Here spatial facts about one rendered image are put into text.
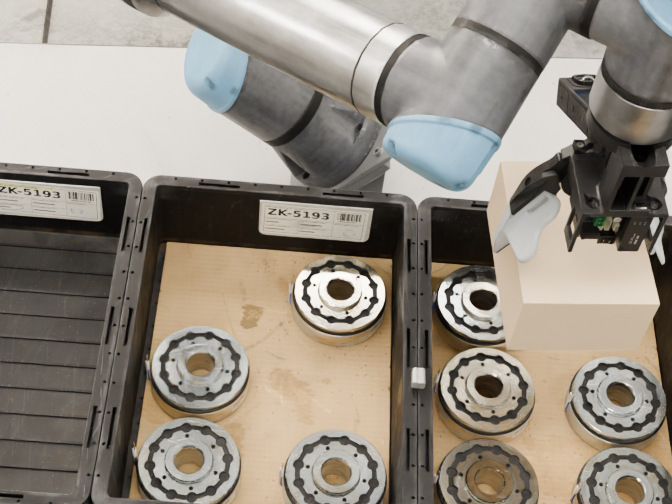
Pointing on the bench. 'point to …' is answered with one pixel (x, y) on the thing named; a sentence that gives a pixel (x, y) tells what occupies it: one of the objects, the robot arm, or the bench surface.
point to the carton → (569, 284)
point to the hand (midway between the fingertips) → (571, 245)
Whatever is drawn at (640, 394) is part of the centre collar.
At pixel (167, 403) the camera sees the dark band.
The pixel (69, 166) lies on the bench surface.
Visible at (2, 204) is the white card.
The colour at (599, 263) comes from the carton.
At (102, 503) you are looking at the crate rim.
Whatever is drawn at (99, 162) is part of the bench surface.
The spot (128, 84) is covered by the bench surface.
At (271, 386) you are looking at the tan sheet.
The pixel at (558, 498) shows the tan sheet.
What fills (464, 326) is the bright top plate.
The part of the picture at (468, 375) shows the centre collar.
